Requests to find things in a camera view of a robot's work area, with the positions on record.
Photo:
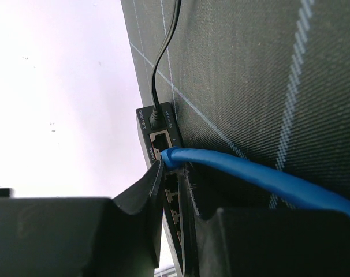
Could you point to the black grid cutting mat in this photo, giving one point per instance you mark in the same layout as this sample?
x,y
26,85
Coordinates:
x,y
265,80

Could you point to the black network switch box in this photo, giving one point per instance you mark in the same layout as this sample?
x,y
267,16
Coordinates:
x,y
153,142

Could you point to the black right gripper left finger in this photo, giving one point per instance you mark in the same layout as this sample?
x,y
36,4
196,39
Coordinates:
x,y
128,239

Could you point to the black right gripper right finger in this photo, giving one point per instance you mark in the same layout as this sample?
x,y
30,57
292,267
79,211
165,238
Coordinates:
x,y
198,202

